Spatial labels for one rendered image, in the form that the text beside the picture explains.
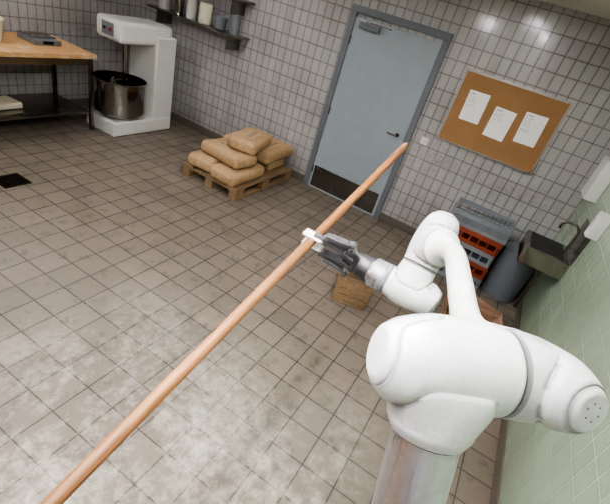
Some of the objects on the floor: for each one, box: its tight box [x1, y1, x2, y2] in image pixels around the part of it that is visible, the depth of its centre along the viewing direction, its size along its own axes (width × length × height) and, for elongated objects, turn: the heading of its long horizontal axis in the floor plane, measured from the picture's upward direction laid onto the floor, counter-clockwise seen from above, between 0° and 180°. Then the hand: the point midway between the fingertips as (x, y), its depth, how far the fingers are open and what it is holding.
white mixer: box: [87, 13, 177, 137], centre depth 521 cm, size 100×66×132 cm, turn 128°
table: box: [0, 32, 97, 130], centre depth 417 cm, size 220×80×90 cm, turn 128°
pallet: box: [182, 161, 292, 201], centre depth 510 cm, size 120×80×14 cm, turn 128°
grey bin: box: [481, 241, 535, 303], centre depth 423 cm, size 38×38×55 cm
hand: (313, 240), depth 126 cm, fingers closed on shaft, 3 cm apart
